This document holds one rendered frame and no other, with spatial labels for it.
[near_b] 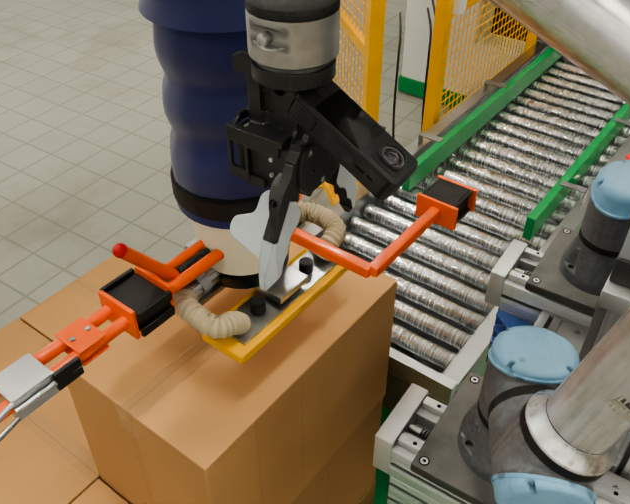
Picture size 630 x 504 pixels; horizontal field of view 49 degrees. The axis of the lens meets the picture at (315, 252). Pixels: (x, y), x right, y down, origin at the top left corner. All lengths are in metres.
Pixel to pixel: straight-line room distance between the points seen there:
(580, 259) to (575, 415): 0.64
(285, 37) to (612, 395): 0.50
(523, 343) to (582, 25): 0.46
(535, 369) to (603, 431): 0.15
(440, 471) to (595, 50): 0.67
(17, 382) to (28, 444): 0.79
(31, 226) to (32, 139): 0.83
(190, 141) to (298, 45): 0.57
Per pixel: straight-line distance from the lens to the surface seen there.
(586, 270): 1.43
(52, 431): 1.86
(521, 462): 0.88
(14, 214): 3.58
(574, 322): 1.51
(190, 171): 1.11
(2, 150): 4.13
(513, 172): 2.71
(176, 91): 1.07
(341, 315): 1.44
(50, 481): 1.77
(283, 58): 0.55
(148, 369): 1.37
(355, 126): 0.58
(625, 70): 0.71
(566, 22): 0.68
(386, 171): 0.57
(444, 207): 1.31
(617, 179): 1.37
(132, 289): 1.16
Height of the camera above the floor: 1.96
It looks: 40 degrees down
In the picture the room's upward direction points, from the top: straight up
